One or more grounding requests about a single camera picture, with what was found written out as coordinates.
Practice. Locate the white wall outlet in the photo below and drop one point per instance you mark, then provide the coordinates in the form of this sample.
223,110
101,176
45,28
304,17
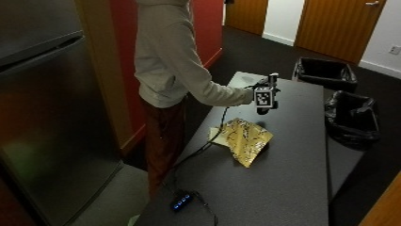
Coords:
394,49

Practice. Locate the crumpled gold foil wrapper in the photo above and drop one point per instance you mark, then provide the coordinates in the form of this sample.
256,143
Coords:
244,141

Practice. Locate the stainless steel refrigerator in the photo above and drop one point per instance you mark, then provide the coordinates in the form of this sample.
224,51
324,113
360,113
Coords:
45,109

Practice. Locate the white paper sheet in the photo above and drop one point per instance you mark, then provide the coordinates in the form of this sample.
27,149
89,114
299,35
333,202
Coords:
217,135

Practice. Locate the round bin with black bag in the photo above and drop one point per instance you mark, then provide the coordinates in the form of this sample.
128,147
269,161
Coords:
352,119

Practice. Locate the black hub with blue lights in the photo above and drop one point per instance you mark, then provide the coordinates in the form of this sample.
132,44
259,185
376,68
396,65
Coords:
181,201

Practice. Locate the plain wooden door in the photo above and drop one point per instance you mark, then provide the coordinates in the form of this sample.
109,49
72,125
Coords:
247,14

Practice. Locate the rectangular bin with black bag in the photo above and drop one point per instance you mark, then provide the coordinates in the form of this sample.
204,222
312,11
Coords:
325,72

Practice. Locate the white marker cube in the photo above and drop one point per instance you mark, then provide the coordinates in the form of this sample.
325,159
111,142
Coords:
264,97

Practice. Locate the the person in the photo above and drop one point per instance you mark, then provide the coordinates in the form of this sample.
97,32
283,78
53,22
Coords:
167,62

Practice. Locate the wooden cabinet panel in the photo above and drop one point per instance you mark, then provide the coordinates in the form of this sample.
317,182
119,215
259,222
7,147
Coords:
107,72

